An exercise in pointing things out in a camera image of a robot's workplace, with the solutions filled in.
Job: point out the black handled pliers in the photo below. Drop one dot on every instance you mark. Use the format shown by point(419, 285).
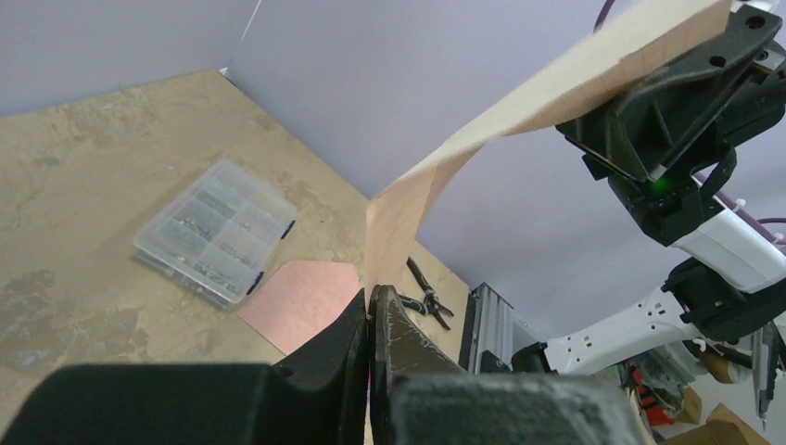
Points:
point(430, 304)

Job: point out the clear plastic screw organizer box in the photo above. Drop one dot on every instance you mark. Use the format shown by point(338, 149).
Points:
point(216, 237)

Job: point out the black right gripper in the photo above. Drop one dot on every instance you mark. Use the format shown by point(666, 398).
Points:
point(674, 134)

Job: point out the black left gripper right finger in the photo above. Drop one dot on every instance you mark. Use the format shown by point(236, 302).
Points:
point(407, 394)

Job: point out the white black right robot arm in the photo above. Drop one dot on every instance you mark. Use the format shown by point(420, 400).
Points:
point(731, 285)

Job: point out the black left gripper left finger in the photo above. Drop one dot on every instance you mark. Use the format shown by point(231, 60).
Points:
point(322, 386)

